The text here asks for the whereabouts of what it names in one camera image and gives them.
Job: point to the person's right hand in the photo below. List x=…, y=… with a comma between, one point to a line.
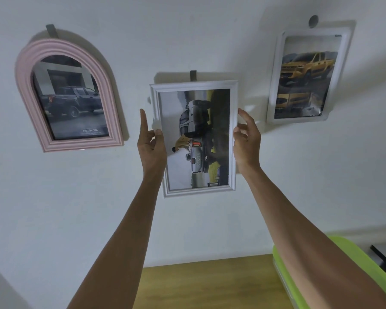
x=249, y=151

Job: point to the green plastic container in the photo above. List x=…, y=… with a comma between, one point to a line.
x=357, y=254

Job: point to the person's left forearm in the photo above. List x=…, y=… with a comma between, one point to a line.
x=122, y=241

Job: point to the person's left thumb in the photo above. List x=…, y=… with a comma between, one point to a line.
x=160, y=138

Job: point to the person's right thumb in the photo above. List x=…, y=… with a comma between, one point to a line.
x=239, y=132

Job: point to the round grey wall hook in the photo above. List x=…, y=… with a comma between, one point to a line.
x=313, y=21

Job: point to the person's left hand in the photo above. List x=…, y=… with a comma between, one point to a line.
x=151, y=157

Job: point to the pink arched picture frame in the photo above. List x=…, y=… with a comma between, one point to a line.
x=69, y=96

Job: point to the person's right forearm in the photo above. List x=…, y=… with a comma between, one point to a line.
x=302, y=247

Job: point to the white rounded picture frame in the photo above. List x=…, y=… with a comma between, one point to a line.
x=308, y=73

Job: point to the white rectangular picture frame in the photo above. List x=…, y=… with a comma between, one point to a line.
x=196, y=138

